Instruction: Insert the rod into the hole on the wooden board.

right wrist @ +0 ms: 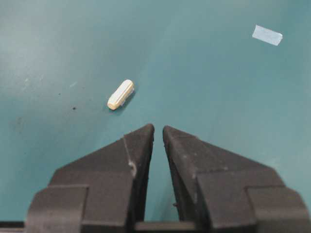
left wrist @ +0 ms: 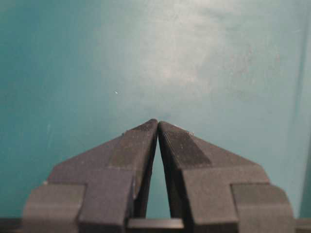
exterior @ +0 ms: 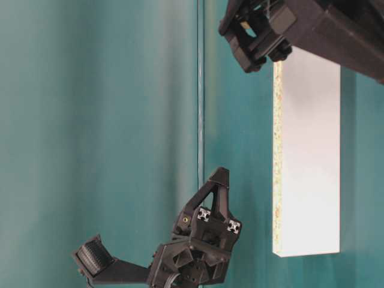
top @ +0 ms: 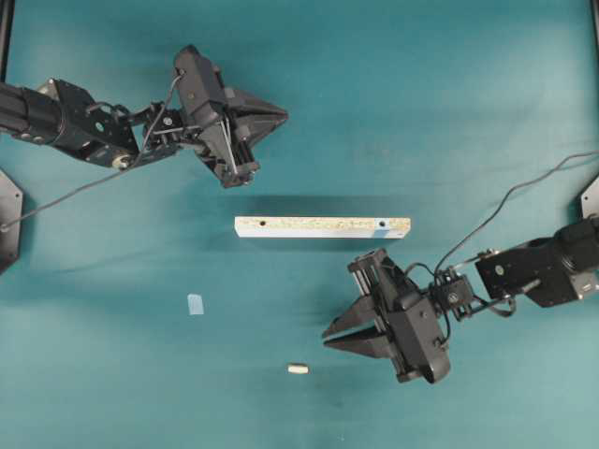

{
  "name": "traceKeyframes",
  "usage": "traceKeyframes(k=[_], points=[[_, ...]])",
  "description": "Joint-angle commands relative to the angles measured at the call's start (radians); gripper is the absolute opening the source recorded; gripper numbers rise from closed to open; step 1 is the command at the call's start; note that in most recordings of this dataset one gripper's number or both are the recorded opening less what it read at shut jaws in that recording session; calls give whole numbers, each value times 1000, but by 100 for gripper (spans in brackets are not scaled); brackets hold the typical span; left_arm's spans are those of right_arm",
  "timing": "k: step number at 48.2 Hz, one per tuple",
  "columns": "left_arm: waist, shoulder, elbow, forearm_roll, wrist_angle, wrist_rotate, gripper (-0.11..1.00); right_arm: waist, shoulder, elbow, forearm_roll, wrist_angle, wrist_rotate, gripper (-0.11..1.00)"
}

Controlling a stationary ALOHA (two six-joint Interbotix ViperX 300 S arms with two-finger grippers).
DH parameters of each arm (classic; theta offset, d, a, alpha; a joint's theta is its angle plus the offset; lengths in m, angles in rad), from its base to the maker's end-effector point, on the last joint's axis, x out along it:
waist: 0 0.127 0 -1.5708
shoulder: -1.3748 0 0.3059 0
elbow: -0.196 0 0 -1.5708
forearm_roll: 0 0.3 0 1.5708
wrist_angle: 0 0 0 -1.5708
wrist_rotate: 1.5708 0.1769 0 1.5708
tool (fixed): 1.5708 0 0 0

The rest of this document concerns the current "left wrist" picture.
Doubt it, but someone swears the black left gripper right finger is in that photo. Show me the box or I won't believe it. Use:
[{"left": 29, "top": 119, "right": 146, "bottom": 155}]
[{"left": 158, "top": 121, "right": 294, "bottom": 233}]

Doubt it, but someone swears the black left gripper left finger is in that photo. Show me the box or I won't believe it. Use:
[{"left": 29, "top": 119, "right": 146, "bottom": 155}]
[{"left": 22, "top": 119, "right": 157, "bottom": 233}]

